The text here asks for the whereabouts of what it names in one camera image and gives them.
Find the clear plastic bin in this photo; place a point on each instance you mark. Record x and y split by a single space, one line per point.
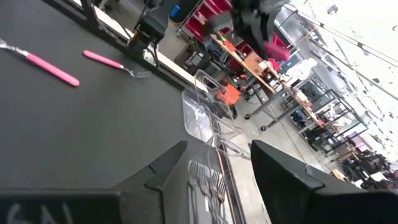
199 124
231 149

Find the orange vacuum cleaner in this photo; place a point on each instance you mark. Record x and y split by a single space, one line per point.
230 93

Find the black metal support strut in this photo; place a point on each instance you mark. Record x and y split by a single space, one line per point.
90 14

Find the long wooden workbench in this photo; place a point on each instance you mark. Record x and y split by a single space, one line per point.
264 77

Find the red storage bins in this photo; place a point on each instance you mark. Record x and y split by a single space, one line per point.
202 15

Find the black table mat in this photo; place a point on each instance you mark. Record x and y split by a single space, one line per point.
93 124

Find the black metal shelf rack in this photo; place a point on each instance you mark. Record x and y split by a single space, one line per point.
335 124

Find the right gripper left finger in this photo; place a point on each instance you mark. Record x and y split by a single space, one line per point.
77 208

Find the person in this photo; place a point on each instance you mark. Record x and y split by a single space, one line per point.
255 28

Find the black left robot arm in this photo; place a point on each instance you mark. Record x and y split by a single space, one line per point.
152 21

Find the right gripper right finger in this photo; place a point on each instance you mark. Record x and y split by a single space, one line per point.
311 205

